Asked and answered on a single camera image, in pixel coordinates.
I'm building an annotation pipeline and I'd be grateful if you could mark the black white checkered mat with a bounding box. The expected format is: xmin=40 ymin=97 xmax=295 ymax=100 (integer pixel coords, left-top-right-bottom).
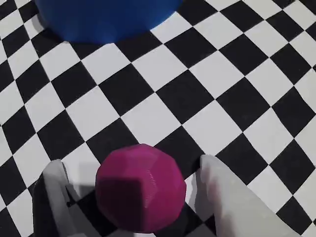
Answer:
xmin=0 ymin=0 xmax=316 ymax=237

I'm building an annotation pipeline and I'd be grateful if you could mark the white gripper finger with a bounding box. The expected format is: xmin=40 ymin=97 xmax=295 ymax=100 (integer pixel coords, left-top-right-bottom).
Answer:
xmin=195 ymin=154 xmax=301 ymax=237
xmin=41 ymin=159 xmax=86 ymax=237

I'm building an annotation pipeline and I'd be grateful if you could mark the blue round box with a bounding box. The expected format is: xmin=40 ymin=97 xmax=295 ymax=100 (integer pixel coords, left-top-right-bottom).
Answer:
xmin=34 ymin=0 xmax=185 ymax=45

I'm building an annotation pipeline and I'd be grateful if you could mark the pink faceted ball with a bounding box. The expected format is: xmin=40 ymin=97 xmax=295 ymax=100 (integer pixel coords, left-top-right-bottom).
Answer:
xmin=95 ymin=143 xmax=187 ymax=234

